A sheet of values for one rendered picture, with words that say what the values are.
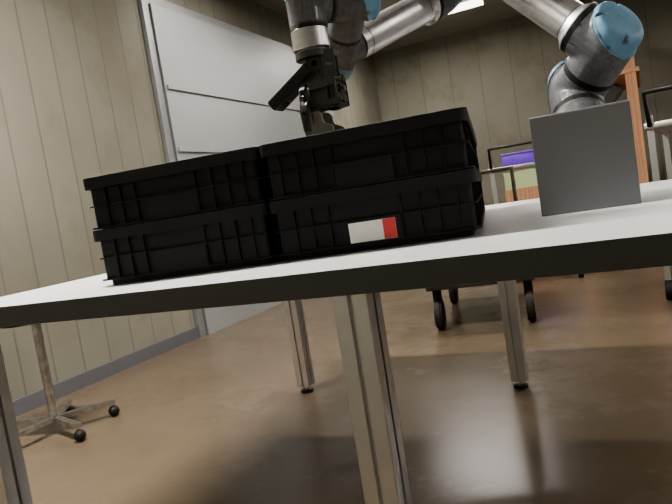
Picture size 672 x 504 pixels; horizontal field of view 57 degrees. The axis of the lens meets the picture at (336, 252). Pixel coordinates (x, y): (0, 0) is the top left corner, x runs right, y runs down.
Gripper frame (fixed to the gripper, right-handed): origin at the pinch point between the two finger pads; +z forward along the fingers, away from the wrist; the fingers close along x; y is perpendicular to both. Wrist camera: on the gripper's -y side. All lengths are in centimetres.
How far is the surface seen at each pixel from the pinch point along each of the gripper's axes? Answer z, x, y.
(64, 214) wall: -8, 155, -221
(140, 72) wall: -100, 243, -217
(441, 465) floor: 90, 50, 3
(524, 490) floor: 90, 36, 27
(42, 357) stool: 56, 78, -173
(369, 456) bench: 51, -30, 12
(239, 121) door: -72, 352, -206
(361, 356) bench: 35.1, -30.2, 13.6
